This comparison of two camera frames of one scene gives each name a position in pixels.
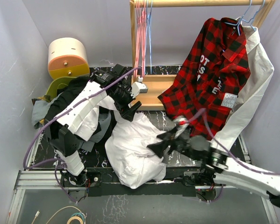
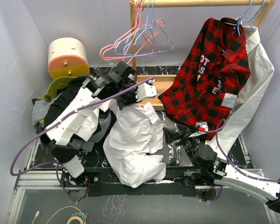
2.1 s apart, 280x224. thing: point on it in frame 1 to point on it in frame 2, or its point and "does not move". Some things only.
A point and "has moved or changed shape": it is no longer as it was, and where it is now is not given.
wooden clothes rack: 155,85 does not move
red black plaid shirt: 204,92 does not move
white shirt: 132,162 has moved or changed shape
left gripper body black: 122,98 does not move
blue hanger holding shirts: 251,19 does not move
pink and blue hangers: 141,13 to 130,47
